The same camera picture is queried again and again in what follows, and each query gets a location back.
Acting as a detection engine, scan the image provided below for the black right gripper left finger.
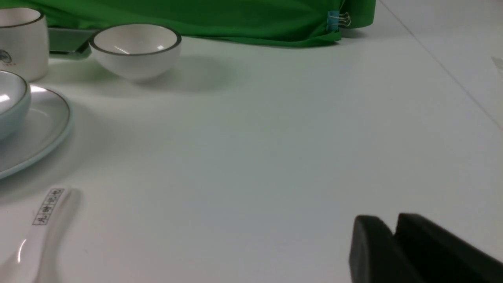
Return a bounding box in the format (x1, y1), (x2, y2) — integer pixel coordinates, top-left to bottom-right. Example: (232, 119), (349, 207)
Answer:
(349, 215), (424, 283)

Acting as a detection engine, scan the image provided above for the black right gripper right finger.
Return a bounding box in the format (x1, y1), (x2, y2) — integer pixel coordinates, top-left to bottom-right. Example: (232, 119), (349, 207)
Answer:
(395, 213), (503, 283)

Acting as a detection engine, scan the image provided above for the pale blue shallow bowl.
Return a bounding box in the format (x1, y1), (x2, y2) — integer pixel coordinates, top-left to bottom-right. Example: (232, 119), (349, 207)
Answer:
(0, 70), (32, 140)

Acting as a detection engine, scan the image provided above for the blue binder clip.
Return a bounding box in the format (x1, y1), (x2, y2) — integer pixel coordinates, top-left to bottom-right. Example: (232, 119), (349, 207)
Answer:
(326, 11), (351, 31)

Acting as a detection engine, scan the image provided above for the green backdrop cloth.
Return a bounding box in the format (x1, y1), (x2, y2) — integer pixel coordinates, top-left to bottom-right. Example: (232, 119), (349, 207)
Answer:
(0, 0), (376, 48)

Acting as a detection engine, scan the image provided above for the small black-rimmed white bowl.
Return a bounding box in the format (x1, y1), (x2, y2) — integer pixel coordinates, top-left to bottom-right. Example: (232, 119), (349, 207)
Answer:
(88, 24), (182, 82)

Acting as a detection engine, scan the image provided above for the white spoon with characters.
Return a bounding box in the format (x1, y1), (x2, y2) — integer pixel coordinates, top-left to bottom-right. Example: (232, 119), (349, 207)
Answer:
(0, 186), (77, 283)

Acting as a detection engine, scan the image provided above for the pale blue plain plate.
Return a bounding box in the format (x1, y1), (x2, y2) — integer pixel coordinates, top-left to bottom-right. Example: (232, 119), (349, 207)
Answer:
(0, 84), (74, 179)

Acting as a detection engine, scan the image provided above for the green rectangular tray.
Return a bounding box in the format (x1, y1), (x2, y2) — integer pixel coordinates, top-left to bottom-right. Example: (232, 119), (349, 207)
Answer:
(48, 27), (98, 60)

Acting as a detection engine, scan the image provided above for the white cup with bicycle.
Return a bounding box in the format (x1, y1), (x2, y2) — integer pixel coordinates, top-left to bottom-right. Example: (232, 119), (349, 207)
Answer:
(0, 7), (49, 82)

